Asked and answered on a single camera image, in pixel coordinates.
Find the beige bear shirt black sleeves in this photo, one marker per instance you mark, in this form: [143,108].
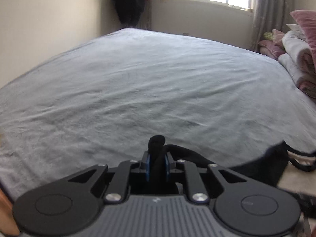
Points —
[166,163]

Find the light grey bed sheet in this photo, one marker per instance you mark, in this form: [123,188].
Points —
[101,102]

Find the small pink green pillow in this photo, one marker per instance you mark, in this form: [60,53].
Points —
[272,45]

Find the mauve pink pillow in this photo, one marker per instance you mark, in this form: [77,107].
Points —
[307,21]

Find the folded white pink quilt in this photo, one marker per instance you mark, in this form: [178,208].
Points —
[298,60]

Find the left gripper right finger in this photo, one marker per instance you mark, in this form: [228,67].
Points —
[219,202]

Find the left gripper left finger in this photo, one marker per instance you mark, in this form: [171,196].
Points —
[93,202]

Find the grey curtain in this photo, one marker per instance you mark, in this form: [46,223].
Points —
[267,16]

